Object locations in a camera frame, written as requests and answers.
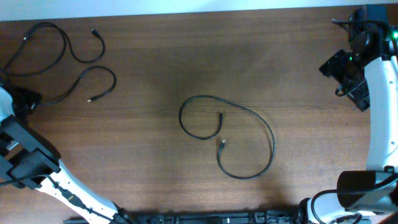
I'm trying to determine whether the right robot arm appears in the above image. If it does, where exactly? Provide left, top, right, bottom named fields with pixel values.
left=292, top=5, right=397, bottom=223

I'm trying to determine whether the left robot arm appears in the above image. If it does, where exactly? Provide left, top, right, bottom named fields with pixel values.
left=1, top=84, right=134, bottom=223

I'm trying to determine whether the black USB cable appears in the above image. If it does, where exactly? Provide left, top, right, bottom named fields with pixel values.
left=178, top=95, right=276, bottom=180
left=37, top=65, right=117, bottom=106
left=0, top=21, right=106, bottom=78

